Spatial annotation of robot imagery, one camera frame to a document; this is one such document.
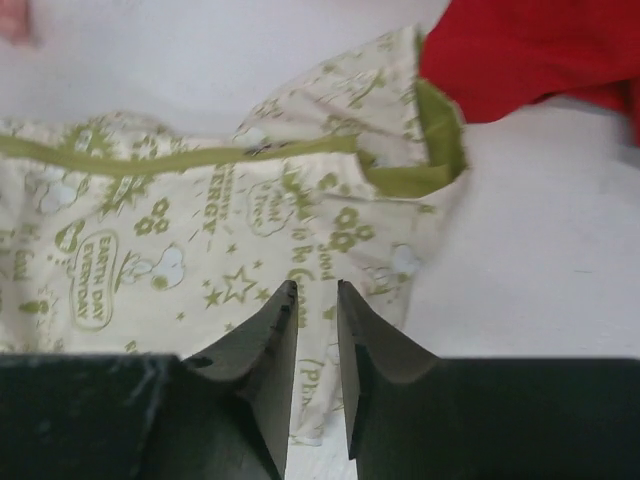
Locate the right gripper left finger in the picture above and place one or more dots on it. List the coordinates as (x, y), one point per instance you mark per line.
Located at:
(252, 371)

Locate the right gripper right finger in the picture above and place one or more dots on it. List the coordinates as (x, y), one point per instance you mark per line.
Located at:
(383, 375)

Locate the cream green patterned jacket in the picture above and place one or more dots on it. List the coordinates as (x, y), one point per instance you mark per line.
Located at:
(120, 235)

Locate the red garment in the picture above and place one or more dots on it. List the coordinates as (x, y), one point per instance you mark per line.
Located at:
(494, 57)

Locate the pink garment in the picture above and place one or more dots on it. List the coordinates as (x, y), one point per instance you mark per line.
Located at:
(15, 23)

